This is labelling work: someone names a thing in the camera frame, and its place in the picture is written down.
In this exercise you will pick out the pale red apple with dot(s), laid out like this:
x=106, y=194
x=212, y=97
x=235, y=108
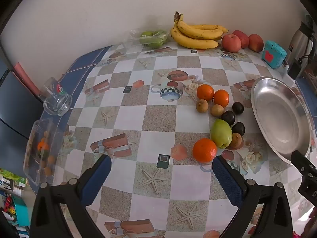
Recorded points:
x=231, y=42

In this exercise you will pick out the brown kiwi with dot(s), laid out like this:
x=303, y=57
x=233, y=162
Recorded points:
x=217, y=110
x=201, y=106
x=237, y=141

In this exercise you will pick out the teal plastic box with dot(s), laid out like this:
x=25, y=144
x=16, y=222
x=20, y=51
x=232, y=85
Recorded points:
x=273, y=54

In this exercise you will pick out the small orange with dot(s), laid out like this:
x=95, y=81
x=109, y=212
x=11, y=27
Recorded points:
x=221, y=98
x=205, y=92

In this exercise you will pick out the yellow banana bunch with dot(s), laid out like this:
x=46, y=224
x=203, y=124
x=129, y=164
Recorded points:
x=195, y=41

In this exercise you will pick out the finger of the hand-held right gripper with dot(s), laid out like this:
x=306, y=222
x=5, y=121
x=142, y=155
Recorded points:
x=302, y=163

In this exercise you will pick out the glass mug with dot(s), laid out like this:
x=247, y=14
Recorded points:
x=57, y=99

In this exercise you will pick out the white socket block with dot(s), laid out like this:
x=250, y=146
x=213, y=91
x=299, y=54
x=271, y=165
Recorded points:
x=286, y=68

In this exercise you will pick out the red board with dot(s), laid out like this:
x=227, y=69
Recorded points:
x=26, y=78

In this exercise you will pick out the large orange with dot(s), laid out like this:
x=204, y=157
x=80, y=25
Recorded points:
x=204, y=150

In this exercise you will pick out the round metal bowl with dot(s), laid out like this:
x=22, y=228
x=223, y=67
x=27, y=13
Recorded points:
x=279, y=119

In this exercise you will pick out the printed checkered tablecloth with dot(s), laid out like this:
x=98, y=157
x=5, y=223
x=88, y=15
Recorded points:
x=153, y=119

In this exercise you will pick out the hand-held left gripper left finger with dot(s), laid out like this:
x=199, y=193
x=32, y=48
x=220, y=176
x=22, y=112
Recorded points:
x=95, y=182

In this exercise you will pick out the dark panel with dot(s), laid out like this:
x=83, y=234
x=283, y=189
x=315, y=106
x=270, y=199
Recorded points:
x=14, y=114

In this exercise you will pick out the dark round fruit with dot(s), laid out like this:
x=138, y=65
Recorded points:
x=238, y=108
x=238, y=128
x=228, y=117

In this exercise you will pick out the clear plastic box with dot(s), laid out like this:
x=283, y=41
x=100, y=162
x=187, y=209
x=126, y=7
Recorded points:
x=42, y=151

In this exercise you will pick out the plastic bag of green fruit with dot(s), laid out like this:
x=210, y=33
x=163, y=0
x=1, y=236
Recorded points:
x=151, y=38

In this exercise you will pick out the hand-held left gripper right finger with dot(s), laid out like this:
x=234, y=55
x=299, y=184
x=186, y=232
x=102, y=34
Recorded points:
x=227, y=183

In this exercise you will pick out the steel thermos jug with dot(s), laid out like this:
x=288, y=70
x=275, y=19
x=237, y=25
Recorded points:
x=301, y=42

